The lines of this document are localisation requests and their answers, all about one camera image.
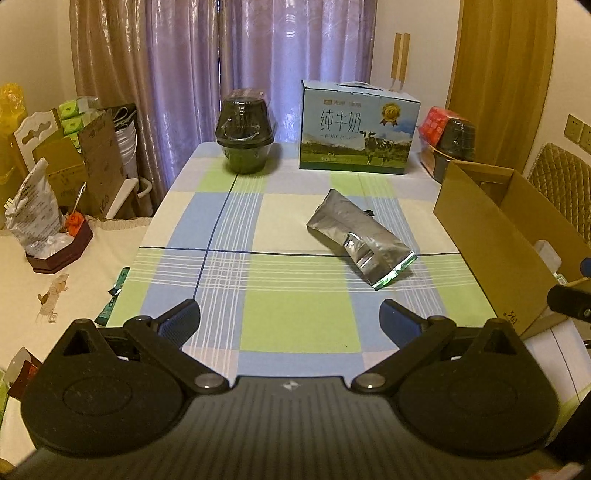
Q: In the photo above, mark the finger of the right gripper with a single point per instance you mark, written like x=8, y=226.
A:
x=585, y=267
x=570, y=301

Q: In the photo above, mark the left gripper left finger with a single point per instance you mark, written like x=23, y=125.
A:
x=160, y=341

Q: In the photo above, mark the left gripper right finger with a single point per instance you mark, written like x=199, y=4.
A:
x=420, y=342

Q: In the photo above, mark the green medicine box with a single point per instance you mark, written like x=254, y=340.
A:
x=560, y=278

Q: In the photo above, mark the white power adapter plug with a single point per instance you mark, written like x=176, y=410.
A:
x=548, y=255

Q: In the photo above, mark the brown cardboard box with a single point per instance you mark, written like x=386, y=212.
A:
x=495, y=216

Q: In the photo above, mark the quilted chair back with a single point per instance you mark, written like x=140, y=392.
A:
x=564, y=179

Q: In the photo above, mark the silver foil pouch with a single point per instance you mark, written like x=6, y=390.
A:
x=379, y=255

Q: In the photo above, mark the checkered tablecloth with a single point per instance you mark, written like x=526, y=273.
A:
x=274, y=299

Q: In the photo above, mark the white printed bag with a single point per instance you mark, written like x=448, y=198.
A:
x=34, y=217

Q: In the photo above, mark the stacked cardboard boxes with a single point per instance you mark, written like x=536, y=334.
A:
x=97, y=165

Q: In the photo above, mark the red package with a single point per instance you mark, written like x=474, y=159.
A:
x=435, y=123

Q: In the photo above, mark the wooden door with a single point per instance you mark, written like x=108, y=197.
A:
x=501, y=74

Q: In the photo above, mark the milk carton gift box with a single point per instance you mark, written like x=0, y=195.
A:
x=355, y=126

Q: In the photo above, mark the black stacked bowls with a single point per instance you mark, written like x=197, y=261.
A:
x=245, y=130

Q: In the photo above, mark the white bucket stack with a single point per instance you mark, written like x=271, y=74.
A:
x=123, y=118

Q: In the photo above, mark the green tissue packs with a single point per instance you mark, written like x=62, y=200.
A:
x=75, y=115

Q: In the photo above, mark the yellow plastic bag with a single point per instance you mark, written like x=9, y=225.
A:
x=13, y=112

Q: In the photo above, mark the purple curtain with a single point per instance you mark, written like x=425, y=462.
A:
x=175, y=61

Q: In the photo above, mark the wall socket plate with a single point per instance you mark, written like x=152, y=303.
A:
x=578, y=132

